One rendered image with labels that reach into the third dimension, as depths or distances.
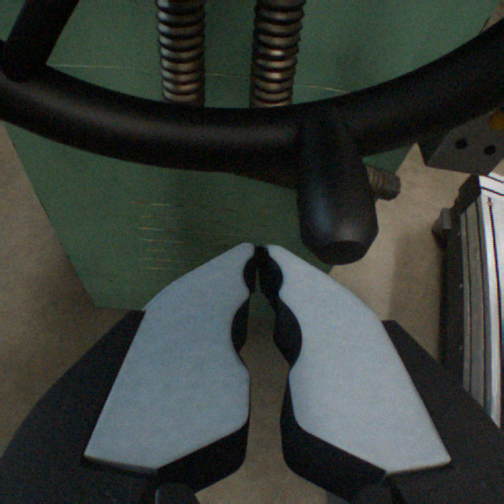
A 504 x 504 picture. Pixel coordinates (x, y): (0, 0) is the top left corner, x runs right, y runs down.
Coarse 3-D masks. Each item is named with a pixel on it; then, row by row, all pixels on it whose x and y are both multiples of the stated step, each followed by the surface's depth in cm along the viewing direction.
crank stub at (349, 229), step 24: (312, 120) 14; (336, 120) 13; (312, 144) 13; (336, 144) 12; (312, 168) 12; (336, 168) 12; (360, 168) 12; (312, 192) 12; (336, 192) 11; (360, 192) 11; (312, 216) 11; (336, 216) 11; (360, 216) 11; (312, 240) 12; (336, 240) 11; (360, 240) 11; (336, 264) 12
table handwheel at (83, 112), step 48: (48, 0) 10; (0, 48) 12; (48, 48) 12; (480, 48) 12; (0, 96) 13; (48, 96) 14; (96, 96) 14; (336, 96) 15; (384, 96) 14; (432, 96) 13; (480, 96) 13; (96, 144) 15; (144, 144) 15; (192, 144) 16; (240, 144) 16; (288, 144) 15; (384, 144) 15
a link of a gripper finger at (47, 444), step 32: (128, 320) 9; (96, 352) 8; (64, 384) 7; (96, 384) 7; (32, 416) 6; (64, 416) 6; (96, 416) 7; (32, 448) 6; (64, 448) 6; (0, 480) 5; (32, 480) 5; (64, 480) 5; (96, 480) 5; (128, 480) 6
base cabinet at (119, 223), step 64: (0, 0) 26; (128, 0) 27; (320, 0) 27; (384, 0) 27; (448, 0) 26; (64, 64) 32; (128, 64) 32; (320, 64) 32; (384, 64) 32; (64, 192) 47; (128, 192) 47; (192, 192) 48; (256, 192) 47; (128, 256) 61; (192, 256) 61
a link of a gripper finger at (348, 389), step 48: (288, 288) 10; (336, 288) 10; (288, 336) 10; (336, 336) 9; (384, 336) 9; (288, 384) 8; (336, 384) 8; (384, 384) 8; (288, 432) 7; (336, 432) 7; (384, 432) 7; (432, 432) 7; (336, 480) 7
